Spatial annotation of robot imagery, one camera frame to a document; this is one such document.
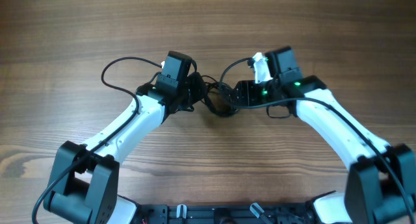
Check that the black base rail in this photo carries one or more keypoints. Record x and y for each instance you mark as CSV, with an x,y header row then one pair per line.
x,y
283,213

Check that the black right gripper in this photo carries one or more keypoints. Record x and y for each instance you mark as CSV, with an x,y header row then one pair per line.
x,y
247,97

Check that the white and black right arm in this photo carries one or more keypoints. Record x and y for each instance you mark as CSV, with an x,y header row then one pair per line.
x,y
381,178

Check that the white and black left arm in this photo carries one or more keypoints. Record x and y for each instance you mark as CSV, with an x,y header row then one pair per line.
x,y
83,184

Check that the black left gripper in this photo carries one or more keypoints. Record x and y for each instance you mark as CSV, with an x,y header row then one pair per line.
x,y
200,89

